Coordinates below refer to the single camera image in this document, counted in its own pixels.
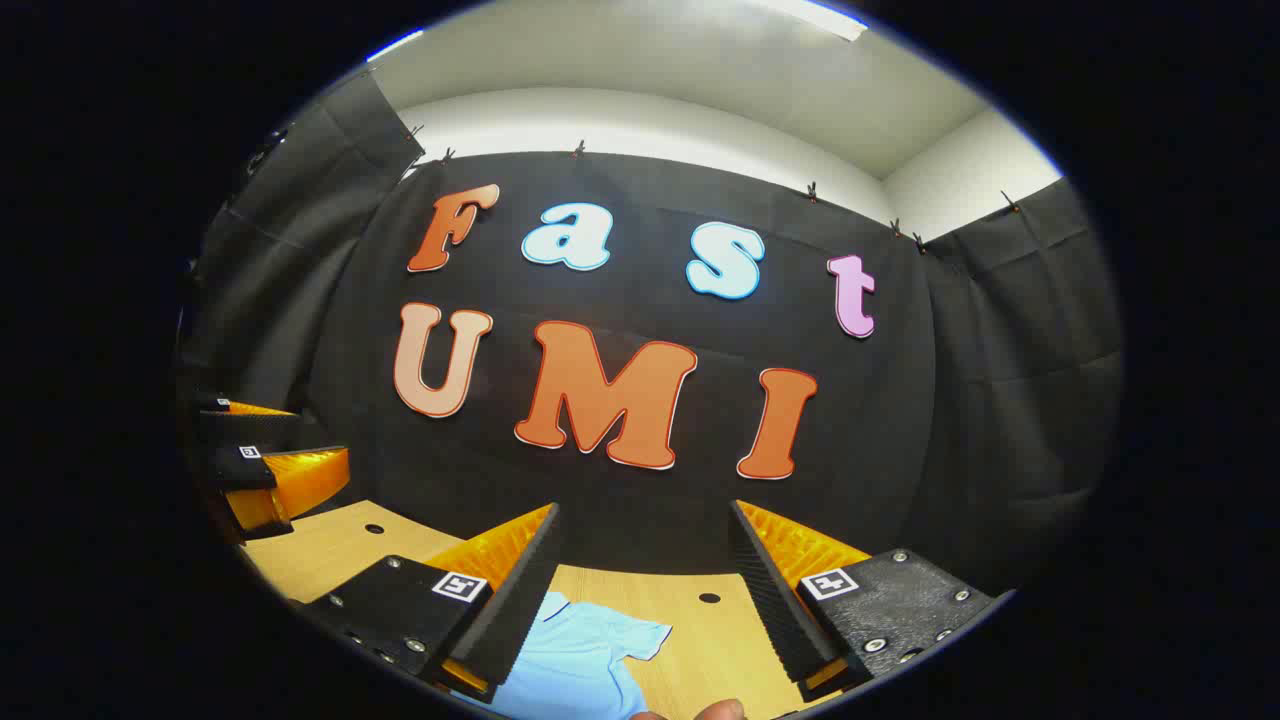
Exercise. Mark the ceiling light strip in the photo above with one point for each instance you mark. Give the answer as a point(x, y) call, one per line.
point(825, 18)
point(395, 45)

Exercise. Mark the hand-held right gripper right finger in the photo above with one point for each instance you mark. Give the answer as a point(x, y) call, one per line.
point(775, 600)

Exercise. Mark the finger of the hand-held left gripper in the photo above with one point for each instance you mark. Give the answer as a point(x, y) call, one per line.
point(300, 480)
point(245, 428)

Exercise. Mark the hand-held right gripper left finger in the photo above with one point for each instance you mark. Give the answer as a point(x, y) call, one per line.
point(515, 600)

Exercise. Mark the row of black cloth clips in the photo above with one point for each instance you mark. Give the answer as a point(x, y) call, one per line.
point(812, 190)

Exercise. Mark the light blue T-shirt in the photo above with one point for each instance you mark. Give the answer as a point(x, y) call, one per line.
point(580, 650)

